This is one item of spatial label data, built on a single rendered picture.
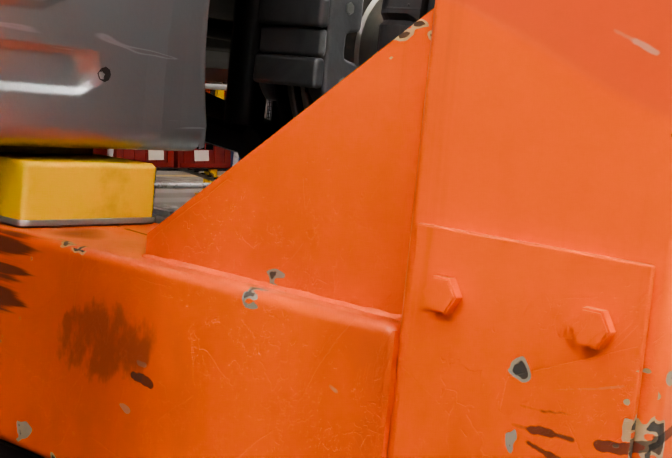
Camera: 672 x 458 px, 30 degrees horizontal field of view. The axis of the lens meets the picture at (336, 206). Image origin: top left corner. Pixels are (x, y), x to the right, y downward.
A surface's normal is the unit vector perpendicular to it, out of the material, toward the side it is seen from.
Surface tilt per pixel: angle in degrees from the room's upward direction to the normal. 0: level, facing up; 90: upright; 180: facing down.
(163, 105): 90
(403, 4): 85
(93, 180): 89
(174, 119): 90
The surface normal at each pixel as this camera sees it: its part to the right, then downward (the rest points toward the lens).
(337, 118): -0.64, 0.01
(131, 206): 0.76, 0.13
